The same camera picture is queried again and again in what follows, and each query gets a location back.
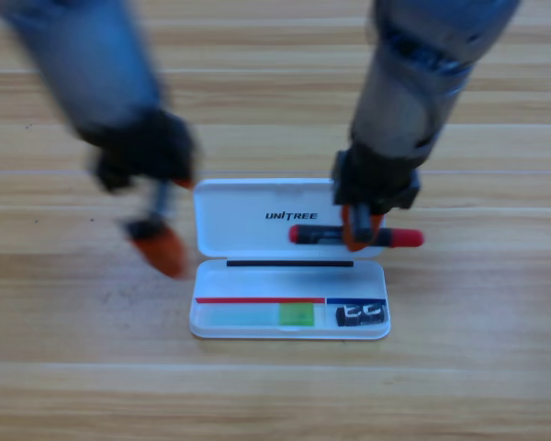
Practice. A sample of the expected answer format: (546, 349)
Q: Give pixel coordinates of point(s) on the black eraser with white print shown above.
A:
(360, 316)

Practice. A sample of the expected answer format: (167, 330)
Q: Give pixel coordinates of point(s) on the white Unitree pencil case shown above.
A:
(266, 280)

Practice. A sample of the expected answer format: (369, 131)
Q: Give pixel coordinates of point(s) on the red and black marker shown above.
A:
(404, 237)

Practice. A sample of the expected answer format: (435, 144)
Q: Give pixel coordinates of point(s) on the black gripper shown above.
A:
(142, 147)
(376, 184)

